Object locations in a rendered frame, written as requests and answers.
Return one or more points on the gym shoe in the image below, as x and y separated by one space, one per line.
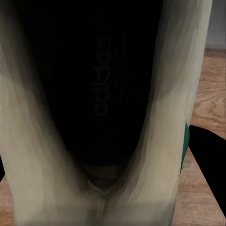
96 99

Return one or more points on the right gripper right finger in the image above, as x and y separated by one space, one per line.
209 150

